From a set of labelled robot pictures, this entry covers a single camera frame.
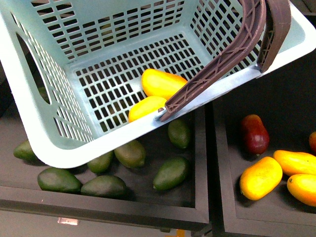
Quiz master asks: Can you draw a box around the green avocado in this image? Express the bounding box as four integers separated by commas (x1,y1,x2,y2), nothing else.
87,151,114,174
37,167,82,194
114,140,146,168
13,140,39,162
80,175,127,198
153,157,190,191
167,119,191,149

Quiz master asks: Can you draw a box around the black produce bin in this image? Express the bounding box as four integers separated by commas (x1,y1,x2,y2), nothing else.
0,104,210,232

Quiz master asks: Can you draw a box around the red mango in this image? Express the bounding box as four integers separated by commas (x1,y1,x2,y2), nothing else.
240,114,270,155

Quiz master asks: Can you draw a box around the brown basket handle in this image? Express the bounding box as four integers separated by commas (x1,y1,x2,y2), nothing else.
160,0,291,121

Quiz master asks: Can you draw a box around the light blue plastic basket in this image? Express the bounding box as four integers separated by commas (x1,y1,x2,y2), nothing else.
0,0,316,168

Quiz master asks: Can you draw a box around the yellow lemon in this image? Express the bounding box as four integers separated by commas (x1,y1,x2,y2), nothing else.
128,96,167,122

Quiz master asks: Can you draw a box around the yellow mango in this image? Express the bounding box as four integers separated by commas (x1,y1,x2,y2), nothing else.
273,150,316,176
141,69,187,100
239,157,283,201
287,174,316,207

